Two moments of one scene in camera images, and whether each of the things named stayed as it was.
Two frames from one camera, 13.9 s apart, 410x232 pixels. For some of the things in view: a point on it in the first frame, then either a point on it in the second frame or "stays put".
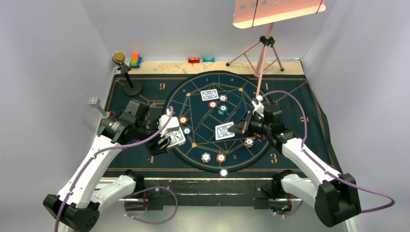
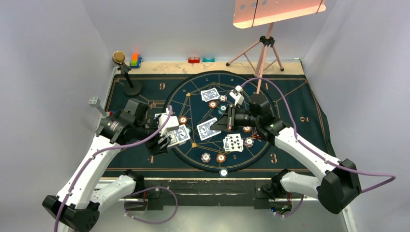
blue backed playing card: (222, 131) → (226, 143)
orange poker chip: (183, 120) stays put
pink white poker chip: (249, 142) stays put
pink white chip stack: (205, 157) stays put
